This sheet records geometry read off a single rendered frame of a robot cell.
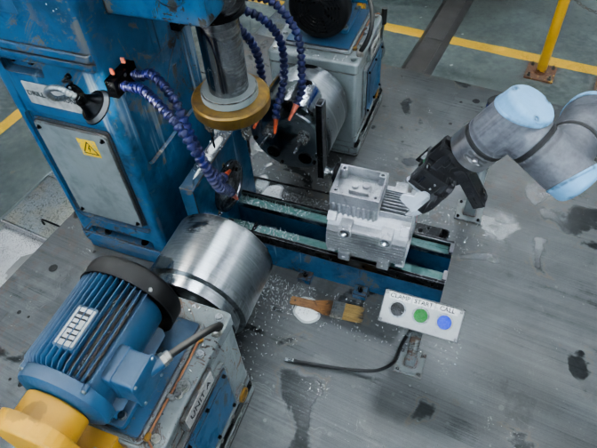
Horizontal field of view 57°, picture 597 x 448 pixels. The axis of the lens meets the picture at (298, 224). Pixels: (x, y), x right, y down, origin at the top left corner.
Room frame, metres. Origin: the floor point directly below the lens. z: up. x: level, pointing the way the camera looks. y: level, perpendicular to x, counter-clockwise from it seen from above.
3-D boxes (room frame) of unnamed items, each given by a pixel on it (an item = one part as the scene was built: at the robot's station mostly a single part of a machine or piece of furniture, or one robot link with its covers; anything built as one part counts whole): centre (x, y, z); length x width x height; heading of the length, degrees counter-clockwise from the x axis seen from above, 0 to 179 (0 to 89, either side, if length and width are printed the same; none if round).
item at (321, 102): (1.09, -0.08, 1.12); 0.04 x 0.03 x 0.26; 66
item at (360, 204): (0.91, -0.15, 1.11); 0.12 x 0.11 x 0.07; 67
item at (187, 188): (1.09, 0.24, 0.97); 0.30 x 0.11 x 0.34; 156
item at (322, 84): (1.33, -0.04, 1.04); 0.41 x 0.25 x 0.25; 156
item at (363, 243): (0.90, -0.19, 1.02); 0.20 x 0.19 x 0.19; 67
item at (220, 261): (0.70, 0.24, 1.04); 0.37 x 0.25 x 0.25; 156
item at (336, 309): (0.78, -0.06, 0.80); 0.21 x 0.05 x 0.01; 71
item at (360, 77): (1.57, -0.15, 0.99); 0.35 x 0.31 x 0.37; 156
